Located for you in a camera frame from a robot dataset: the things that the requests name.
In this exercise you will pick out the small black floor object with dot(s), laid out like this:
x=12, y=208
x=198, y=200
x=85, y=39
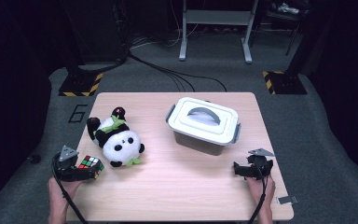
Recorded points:
x=34, y=159

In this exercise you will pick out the brown transparent storage box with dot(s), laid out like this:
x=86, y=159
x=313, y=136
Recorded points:
x=199, y=144

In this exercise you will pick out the colourful puzzle cube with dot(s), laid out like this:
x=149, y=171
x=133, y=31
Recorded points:
x=90, y=164

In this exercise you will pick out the person's left hand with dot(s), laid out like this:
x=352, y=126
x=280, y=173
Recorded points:
x=63, y=191

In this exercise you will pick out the person's right hand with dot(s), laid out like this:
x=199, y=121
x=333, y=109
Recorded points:
x=259, y=188

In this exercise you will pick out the panda plush toy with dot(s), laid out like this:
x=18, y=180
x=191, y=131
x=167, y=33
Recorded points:
x=118, y=143

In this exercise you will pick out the black yellow striped stand base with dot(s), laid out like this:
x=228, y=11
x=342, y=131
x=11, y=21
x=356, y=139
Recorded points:
x=284, y=82
x=80, y=84

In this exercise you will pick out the white metal frame stand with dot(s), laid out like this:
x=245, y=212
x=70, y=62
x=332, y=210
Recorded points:
x=217, y=17

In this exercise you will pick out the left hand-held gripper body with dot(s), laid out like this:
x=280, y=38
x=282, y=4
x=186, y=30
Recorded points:
x=66, y=169

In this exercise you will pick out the grey metal table bracket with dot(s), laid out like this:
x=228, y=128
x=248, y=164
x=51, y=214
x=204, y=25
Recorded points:
x=287, y=200

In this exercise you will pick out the dark chair with cloth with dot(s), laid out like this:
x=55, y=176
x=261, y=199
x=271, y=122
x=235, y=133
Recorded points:
x=287, y=15

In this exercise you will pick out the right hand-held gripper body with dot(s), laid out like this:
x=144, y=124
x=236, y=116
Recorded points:
x=259, y=166

